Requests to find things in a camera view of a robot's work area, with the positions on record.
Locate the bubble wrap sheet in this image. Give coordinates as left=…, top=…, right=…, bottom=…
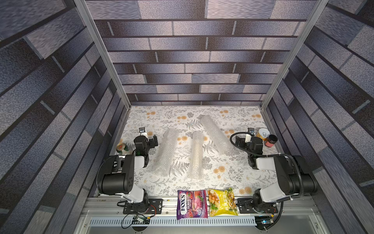
left=188, top=131, right=204, bottom=180

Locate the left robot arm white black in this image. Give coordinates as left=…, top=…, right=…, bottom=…
left=96, top=135, right=158, bottom=214

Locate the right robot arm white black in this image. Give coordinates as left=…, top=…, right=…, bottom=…
left=230, top=132, right=318, bottom=215

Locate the small red jar black lid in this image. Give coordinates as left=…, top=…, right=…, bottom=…
left=265, top=134, right=278, bottom=148

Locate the yellow snack bag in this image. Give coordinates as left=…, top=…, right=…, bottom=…
left=207, top=188, right=238, bottom=216

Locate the purple Fox's candy bag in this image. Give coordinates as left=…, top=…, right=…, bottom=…
left=176, top=190, right=208, bottom=220

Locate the black corrugated cable hose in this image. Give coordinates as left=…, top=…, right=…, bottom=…
left=229, top=131, right=305, bottom=197

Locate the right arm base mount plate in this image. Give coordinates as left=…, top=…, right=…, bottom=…
left=236, top=198, right=279, bottom=215

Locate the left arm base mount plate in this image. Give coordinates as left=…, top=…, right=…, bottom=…
left=123, top=199, right=163, bottom=215

